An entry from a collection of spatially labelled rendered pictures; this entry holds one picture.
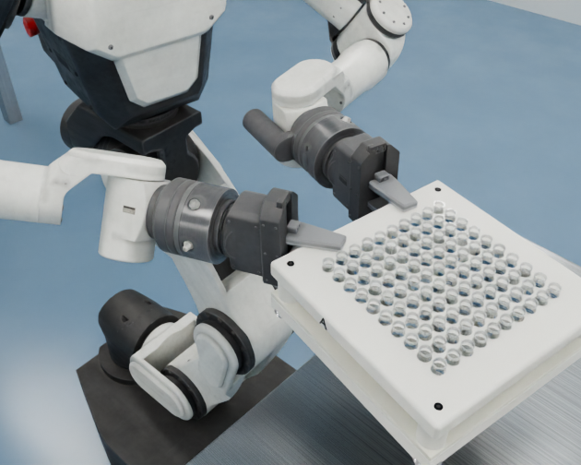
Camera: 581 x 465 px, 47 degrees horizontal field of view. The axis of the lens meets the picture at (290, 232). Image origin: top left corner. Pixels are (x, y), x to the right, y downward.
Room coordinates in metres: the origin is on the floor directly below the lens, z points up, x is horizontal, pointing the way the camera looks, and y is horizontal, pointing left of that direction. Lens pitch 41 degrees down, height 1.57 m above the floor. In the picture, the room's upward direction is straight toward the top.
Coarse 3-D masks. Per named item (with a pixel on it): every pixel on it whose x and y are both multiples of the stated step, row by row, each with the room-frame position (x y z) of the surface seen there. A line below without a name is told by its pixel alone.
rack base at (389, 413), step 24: (288, 312) 0.48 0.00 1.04; (312, 336) 0.45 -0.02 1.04; (336, 360) 0.42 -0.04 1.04; (552, 360) 0.42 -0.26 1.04; (576, 360) 0.44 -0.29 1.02; (360, 384) 0.39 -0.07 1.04; (528, 384) 0.39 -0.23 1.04; (384, 408) 0.36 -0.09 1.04; (480, 408) 0.36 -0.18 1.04; (504, 408) 0.37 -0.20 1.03; (408, 432) 0.34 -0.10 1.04; (456, 432) 0.34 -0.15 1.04; (480, 432) 0.35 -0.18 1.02; (432, 456) 0.31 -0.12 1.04
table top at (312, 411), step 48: (528, 240) 0.76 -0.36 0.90; (288, 384) 0.49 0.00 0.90; (336, 384) 0.49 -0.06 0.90; (576, 384) 0.49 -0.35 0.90; (240, 432) 0.43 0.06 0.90; (288, 432) 0.43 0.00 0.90; (336, 432) 0.43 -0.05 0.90; (384, 432) 0.43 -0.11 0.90; (528, 432) 0.43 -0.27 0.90; (576, 432) 0.43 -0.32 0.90
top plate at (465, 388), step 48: (432, 192) 0.63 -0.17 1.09; (288, 288) 0.48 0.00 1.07; (336, 288) 0.47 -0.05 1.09; (384, 288) 0.47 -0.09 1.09; (576, 288) 0.47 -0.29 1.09; (336, 336) 0.42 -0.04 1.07; (384, 336) 0.41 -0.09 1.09; (432, 336) 0.41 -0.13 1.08; (528, 336) 0.41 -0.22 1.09; (576, 336) 0.42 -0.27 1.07; (384, 384) 0.36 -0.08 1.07; (432, 384) 0.36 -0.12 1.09; (480, 384) 0.36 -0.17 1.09; (432, 432) 0.32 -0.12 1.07
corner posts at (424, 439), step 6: (282, 288) 0.50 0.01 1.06; (282, 294) 0.50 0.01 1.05; (288, 294) 0.49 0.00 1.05; (282, 300) 0.50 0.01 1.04; (288, 300) 0.49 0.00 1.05; (294, 300) 0.49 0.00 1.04; (420, 426) 0.33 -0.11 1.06; (420, 432) 0.33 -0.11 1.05; (426, 432) 0.32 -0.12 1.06; (420, 438) 0.33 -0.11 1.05; (426, 438) 0.32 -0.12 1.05; (432, 438) 0.32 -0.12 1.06; (444, 438) 0.32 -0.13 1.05; (420, 444) 0.33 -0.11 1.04; (426, 444) 0.32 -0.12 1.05; (432, 444) 0.32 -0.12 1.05; (438, 444) 0.32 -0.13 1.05; (444, 444) 0.32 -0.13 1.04
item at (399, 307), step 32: (448, 224) 0.56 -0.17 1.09; (384, 256) 0.51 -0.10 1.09; (416, 256) 0.52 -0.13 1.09; (448, 256) 0.51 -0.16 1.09; (480, 256) 0.51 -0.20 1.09; (416, 288) 0.47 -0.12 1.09; (448, 288) 0.46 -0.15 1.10; (480, 288) 0.47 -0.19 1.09; (512, 288) 0.46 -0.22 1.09; (416, 320) 0.42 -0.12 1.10; (448, 320) 0.43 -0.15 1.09; (480, 320) 0.42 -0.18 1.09
